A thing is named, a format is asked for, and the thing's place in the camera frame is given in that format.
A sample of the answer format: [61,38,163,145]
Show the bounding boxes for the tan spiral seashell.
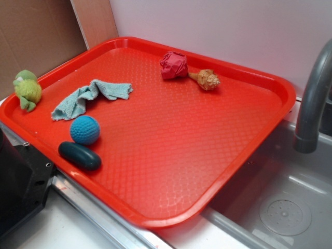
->
[188,70,220,91]

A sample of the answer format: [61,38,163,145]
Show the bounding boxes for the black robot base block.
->
[1,131,54,238]

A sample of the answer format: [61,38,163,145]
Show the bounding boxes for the red plastic tray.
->
[1,37,296,228]

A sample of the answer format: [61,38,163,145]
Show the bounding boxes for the crumpled red paper ball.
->
[160,51,188,79]

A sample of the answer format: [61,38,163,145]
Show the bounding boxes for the blue dimpled ball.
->
[70,116,101,145]

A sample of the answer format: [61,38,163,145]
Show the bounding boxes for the light blue cloth rag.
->
[51,79,133,121]

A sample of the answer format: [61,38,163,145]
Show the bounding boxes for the dark teal oval capsule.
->
[58,142,102,171]

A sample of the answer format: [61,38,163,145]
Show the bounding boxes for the grey toy sink basin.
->
[199,98,332,249]

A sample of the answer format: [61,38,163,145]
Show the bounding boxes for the grey toy faucet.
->
[293,40,331,154]

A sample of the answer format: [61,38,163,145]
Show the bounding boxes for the green plush frog toy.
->
[13,70,42,112]

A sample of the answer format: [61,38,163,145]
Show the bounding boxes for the brown cardboard panel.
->
[1,1,87,99]

